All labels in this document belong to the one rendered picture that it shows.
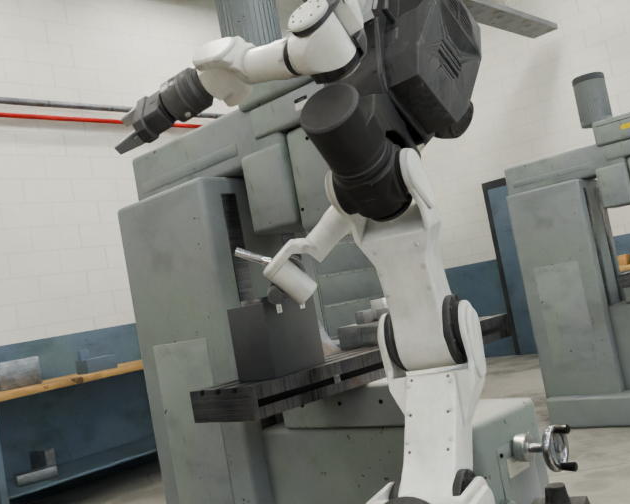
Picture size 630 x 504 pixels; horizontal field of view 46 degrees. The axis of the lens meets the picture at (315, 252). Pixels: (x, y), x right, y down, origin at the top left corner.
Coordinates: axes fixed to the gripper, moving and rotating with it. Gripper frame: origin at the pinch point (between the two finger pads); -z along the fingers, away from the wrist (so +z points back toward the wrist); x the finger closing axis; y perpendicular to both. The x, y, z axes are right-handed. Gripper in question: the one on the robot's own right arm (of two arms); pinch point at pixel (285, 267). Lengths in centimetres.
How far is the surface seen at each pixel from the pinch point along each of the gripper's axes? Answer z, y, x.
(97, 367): -349, 86, -147
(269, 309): 17.8, 1.7, -9.3
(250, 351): 17.1, 2.8, -20.8
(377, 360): -3.4, -32.7, -17.0
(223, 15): -50, 42, 67
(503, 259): -681, -294, 29
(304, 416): -16.0, -20.3, -41.8
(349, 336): -29.4, -27.7, -17.1
